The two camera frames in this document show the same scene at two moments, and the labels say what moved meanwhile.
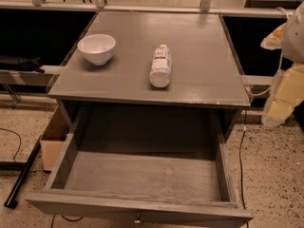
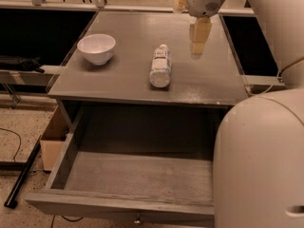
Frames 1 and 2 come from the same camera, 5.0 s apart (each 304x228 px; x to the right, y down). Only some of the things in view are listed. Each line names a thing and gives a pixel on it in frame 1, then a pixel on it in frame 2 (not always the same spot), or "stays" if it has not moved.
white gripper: (294, 42) -> (201, 3)
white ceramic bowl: (99, 48) stays
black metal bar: (11, 200) stays
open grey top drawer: (163, 166) stays
